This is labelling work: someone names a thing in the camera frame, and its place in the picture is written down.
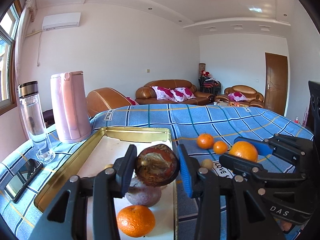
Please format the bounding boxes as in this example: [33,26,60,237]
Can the large orange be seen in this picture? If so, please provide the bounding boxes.
[229,141,258,162]

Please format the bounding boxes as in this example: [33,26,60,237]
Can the smaller tangerine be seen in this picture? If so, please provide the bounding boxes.
[213,141,229,154]

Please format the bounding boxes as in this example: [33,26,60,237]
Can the small tangerine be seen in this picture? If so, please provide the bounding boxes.
[196,133,214,150]

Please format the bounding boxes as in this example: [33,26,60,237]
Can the dark brown mangosteen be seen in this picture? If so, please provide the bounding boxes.
[135,144,180,187]

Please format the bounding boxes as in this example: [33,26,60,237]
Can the small tan longan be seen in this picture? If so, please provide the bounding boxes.
[201,159,213,170]

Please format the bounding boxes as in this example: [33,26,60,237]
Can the blue plaid tablecloth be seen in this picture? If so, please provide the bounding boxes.
[1,104,313,239]

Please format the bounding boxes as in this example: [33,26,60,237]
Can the brown leather armchair far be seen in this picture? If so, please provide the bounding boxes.
[215,85,265,108]

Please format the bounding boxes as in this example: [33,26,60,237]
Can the brown leather armchair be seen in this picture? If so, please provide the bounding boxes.
[86,87,138,117]
[215,85,265,108]

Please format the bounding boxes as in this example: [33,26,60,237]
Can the coffee table with snacks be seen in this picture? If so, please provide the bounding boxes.
[213,101,248,107]

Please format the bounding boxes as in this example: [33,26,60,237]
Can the pink pillow on armchair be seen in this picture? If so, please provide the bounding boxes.
[228,92,248,102]

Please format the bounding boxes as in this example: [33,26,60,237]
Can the black smartphone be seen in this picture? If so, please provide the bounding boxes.
[4,158,43,203]

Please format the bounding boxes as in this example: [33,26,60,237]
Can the orange in tray front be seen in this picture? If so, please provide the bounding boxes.
[117,205,156,238]

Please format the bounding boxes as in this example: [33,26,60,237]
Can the longan in tray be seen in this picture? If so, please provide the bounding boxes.
[104,164,113,169]

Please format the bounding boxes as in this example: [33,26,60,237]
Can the purple passion fruit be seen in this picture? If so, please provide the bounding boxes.
[125,177,162,207]

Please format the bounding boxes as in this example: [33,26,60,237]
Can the gold metal tray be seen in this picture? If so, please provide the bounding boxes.
[34,126,178,239]

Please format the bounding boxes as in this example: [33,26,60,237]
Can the brown wooden door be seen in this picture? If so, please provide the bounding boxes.
[265,53,288,115]

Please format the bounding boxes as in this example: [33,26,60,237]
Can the dark shelf with items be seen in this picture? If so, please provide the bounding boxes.
[199,63,221,96]

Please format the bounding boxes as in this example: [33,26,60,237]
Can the pink floral pillow right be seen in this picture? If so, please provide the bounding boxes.
[171,87,196,102]

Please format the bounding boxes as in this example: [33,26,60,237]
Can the pink floral pillow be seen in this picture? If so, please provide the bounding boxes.
[152,86,176,102]
[171,87,196,102]

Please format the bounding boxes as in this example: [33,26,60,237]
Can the pink electric kettle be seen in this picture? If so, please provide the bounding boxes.
[50,71,91,144]

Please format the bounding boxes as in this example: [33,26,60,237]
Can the pink floral pillow left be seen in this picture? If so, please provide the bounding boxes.
[152,86,176,102]

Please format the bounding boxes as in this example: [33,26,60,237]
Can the brown leather sofa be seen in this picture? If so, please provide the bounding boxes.
[136,80,214,106]

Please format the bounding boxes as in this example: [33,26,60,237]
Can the clear glass water bottle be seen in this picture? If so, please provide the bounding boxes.
[18,81,55,165]

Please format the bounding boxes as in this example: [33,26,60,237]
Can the brown leather armchair near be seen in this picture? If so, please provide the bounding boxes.
[86,87,138,117]

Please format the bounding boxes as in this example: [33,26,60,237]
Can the white air conditioner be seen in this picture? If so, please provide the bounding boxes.
[42,12,81,31]

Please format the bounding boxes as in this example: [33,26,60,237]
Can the white curtain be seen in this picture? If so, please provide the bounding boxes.
[25,0,37,22]

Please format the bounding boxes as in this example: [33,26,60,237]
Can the window with frame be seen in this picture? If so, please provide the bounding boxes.
[1,0,22,115]

